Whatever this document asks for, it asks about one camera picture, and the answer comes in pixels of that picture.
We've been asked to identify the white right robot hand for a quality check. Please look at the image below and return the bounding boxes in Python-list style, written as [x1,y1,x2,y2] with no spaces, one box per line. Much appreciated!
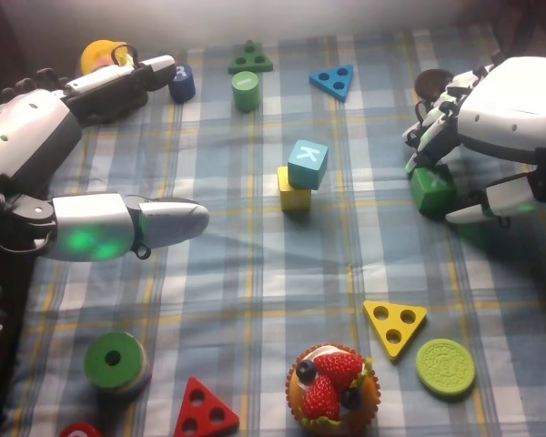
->
[402,55,546,225]

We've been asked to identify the green cube letter X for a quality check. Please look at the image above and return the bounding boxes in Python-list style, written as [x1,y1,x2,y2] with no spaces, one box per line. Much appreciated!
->
[409,164,459,215]

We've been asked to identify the blue plaid tablecloth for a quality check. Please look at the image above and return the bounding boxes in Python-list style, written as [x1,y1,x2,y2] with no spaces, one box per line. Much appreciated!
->
[4,29,546,437]

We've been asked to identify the teal cube letter K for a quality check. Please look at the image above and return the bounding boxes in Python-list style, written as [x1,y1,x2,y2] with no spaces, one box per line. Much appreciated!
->
[287,139,329,191]

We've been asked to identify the green triangle block with holes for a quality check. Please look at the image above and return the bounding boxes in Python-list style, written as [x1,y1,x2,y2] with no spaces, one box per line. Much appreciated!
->
[227,39,274,76]

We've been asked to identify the rainbow ring stack toy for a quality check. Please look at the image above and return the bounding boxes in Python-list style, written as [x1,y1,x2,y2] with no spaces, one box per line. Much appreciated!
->
[82,330,154,401]

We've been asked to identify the yellow triangle block with holes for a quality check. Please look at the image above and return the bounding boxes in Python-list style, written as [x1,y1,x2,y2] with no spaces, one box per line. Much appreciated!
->
[362,300,428,361]

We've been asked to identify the strawberry cupcake toy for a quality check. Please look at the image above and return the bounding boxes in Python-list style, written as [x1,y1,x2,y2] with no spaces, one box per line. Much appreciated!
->
[285,344,381,433]

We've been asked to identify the yellow wooden cube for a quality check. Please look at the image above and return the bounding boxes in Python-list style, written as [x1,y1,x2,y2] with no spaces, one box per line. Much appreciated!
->
[276,166,312,213]

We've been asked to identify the yellow peach cupcake toy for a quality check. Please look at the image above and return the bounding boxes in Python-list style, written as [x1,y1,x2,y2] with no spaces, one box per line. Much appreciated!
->
[80,39,142,78]

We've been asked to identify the blue cylinder letter R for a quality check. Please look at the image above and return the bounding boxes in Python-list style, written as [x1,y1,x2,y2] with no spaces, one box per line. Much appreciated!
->
[167,63,197,104]

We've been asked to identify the red triangle block with holes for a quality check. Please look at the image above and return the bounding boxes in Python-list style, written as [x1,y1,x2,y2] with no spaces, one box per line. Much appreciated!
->
[172,376,241,437]

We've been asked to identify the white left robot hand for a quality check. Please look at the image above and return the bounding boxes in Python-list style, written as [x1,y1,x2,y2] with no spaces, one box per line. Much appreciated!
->
[0,54,210,263]

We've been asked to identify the red wooden cylinder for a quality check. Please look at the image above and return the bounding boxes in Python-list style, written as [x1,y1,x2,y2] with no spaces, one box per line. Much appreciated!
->
[57,422,102,437]

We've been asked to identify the green wooden cylinder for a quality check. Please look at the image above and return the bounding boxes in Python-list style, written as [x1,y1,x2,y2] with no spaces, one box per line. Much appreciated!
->
[230,71,261,114]

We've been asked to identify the brown chocolate cookie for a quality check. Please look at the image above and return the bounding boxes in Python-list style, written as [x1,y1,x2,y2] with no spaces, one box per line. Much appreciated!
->
[413,67,456,99]

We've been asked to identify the green sandwich cookie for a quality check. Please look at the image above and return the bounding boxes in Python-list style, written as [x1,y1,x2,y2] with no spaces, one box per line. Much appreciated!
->
[415,339,477,401]

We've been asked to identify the blue triangle block with holes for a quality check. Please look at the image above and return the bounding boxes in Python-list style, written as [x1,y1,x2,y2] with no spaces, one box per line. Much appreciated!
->
[308,64,355,104]

